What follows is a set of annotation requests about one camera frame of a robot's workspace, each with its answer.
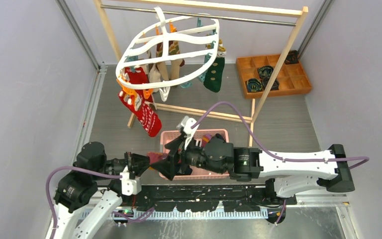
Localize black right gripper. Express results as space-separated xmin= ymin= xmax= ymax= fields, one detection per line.
xmin=151 ymin=132 xmax=225 ymax=179

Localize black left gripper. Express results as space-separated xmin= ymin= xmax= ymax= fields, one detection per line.
xmin=94 ymin=150 xmax=157 ymax=179

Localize red patterned white dot sock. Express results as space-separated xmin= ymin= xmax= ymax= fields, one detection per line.
xmin=118 ymin=90 xmax=162 ymax=137

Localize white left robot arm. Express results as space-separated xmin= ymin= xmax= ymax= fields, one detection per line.
xmin=46 ymin=141 xmax=150 ymax=239

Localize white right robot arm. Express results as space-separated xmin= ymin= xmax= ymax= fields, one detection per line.
xmin=148 ymin=134 xmax=355 ymax=205

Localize white oval clip hanger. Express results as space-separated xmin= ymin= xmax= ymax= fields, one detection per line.
xmin=116 ymin=6 xmax=220 ymax=90

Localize pink perforated plastic basket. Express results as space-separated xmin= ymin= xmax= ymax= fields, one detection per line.
xmin=160 ymin=129 xmax=229 ymax=181

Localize striped beige maroon sock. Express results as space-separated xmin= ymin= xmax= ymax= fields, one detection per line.
xmin=148 ymin=40 xmax=185 ymax=83

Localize green sock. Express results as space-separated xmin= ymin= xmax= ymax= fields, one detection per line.
xmin=198 ymin=39 xmax=226 ymax=93

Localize rolled dark sock in tray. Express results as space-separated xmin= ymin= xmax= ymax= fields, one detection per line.
xmin=257 ymin=65 xmax=274 ymax=79

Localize orange wooden divided tray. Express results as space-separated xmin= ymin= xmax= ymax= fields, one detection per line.
xmin=236 ymin=54 xmax=313 ymax=100

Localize metal hanging rod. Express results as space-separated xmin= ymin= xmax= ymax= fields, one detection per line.
xmin=100 ymin=4 xmax=296 ymax=26

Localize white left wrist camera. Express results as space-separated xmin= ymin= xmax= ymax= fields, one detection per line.
xmin=120 ymin=167 xmax=142 ymax=196

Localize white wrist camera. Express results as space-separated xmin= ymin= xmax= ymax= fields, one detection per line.
xmin=176 ymin=116 xmax=199 ymax=150
xmin=120 ymin=167 xmax=142 ymax=196

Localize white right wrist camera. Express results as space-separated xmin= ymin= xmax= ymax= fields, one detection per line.
xmin=176 ymin=116 xmax=199 ymax=150

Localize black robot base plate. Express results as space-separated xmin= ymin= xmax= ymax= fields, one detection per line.
xmin=120 ymin=184 xmax=284 ymax=212

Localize wooden clothes rack frame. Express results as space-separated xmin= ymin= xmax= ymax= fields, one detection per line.
xmin=94 ymin=0 xmax=309 ymax=147

